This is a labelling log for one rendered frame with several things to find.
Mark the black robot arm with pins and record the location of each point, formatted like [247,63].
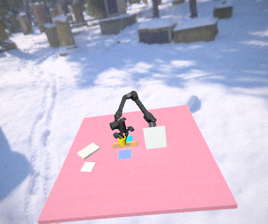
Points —
[151,120]

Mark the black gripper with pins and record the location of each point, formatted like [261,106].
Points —
[123,130]

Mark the yellow cup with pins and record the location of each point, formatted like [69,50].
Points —
[122,141]

